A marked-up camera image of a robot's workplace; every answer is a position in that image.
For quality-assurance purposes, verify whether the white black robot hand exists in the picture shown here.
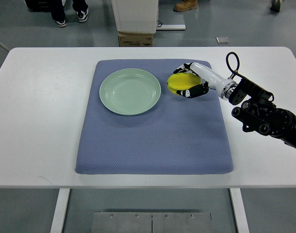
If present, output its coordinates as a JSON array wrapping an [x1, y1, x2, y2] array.
[[173, 62, 237, 100]]

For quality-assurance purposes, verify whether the yellow starfruit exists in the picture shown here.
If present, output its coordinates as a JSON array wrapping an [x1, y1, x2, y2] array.
[[167, 73, 202, 94]]

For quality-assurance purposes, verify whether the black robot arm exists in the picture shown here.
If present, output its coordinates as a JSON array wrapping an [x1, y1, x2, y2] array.
[[226, 52, 296, 149]]

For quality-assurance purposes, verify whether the light green plate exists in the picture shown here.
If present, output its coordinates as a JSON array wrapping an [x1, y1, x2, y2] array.
[[99, 68, 161, 116]]

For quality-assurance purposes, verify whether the grey floor outlet cover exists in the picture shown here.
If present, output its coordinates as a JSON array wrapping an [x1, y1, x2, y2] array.
[[216, 36, 229, 45]]

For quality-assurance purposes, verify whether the blue quilted mat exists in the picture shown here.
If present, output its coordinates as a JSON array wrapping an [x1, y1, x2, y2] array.
[[75, 59, 233, 175]]

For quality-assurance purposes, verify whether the tan work boot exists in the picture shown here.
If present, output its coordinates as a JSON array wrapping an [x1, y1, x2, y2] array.
[[173, 0, 198, 12]]

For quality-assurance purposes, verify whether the cardboard box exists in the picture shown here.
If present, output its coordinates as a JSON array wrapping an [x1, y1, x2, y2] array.
[[118, 32, 153, 47]]

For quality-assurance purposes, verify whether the white cabinet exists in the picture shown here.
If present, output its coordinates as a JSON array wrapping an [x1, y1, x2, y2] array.
[[111, 0, 158, 34]]

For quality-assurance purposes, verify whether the white table leg right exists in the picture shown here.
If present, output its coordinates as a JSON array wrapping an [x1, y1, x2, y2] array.
[[229, 188, 249, 233]]

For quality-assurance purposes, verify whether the white table leg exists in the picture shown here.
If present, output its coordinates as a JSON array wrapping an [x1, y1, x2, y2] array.
[[50, 188, 70, 233], [229, 188, 249, 233]]

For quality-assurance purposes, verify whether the right sneaker of bystander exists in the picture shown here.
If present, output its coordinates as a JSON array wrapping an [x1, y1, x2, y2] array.
[[76, 9, 89, 22]]

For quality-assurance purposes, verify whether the sneaker of bystander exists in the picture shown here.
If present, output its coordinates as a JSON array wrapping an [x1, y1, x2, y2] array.
[[55, 20, 67, 28], [76, 9, 89, 22]]

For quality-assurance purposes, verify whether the left sneaker of bystander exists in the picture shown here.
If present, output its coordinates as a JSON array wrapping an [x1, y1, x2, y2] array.
[[55, 20, 67, 28]]

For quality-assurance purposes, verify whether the white table leg left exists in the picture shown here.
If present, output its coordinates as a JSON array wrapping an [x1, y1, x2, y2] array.
[[50, 188, 70, 233]]

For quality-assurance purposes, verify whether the white floor rail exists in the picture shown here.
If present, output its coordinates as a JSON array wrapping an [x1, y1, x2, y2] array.
[[156, 24, 186, 31]]

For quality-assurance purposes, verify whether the metal base plate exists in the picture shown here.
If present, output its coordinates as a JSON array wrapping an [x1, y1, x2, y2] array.
[[91, 212, 214, 233]]

